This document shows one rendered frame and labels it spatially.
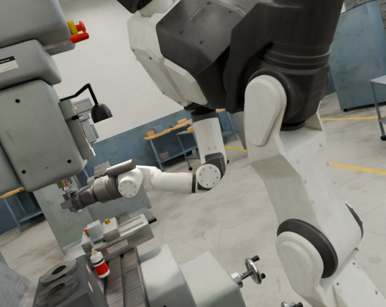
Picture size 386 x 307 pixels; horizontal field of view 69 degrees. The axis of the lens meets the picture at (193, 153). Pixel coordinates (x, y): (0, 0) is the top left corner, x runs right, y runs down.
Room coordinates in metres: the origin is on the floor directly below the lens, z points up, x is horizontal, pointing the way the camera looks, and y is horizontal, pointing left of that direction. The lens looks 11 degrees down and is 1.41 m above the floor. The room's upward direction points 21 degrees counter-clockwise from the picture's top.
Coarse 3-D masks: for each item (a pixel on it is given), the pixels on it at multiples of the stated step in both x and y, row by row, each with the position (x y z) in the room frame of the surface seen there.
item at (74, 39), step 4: (72, 36) 0.93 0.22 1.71; (76, 36) 0.93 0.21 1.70; (80, 36) 0.93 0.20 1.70; (84, 36) 0.93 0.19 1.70; (88, 36) 0.94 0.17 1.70; (64, 40) 0.92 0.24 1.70; (68, 40) 0.92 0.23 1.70; (72, 40) 0.92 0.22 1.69; (76, 40) 0.93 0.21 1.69; (80, 40) 0.93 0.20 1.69; (48, 44) 0.91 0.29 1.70; (52, 44) 0.91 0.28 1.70; (56, 44) 0.92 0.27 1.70; (60, 44) 0.92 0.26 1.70; (44, 48) 0.91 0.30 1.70; (48, 48) 0.91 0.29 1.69
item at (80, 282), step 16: (80, 256) 0.74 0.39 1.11; (48, 272) 0.68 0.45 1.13; (64, 272) 0.65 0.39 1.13; (80, 272) 0.64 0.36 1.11; (48, 288) 0.60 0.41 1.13; (64, 288) 0.57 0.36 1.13; (80, 288) 0.57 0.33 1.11; (96, 288) 0.68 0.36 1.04; (48, 304) 0.53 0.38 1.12; (64, 304) 0.53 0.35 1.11; (80, 304) 0.54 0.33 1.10; (96, 304) 0.58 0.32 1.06
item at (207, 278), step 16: (208, 256) 1.17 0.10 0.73; (192, 272) 1.09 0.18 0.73; (208, 272) 1.05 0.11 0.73; (224, 272) 1.02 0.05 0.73; (192, 288) 0.99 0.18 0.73; (208, 288) 0.96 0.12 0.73; (224, 288) 0.93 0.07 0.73; (208, 304) 0.89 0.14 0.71; (224, 304) 0.90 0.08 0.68; (240, 304) 0.92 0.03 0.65
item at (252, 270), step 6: (246, 258) 1.12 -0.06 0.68; (252, 258) 1.11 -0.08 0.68; (258, 258) 1.10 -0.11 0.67; (246, 264) 1.14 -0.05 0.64; (252, 264) 1.07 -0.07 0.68; (252, 270) 1.09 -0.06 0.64; (258, 270) 1.06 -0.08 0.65; (234, 276) 1.07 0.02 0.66; (240, 276) 1.09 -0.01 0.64; (246, 276) 1.08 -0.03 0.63; (252, 276) 1.12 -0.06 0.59; (258, 276) 1.05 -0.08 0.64; (264, 276) 1.10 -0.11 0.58; (240, 282) 1.05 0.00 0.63; (258, 282) 1.06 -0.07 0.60
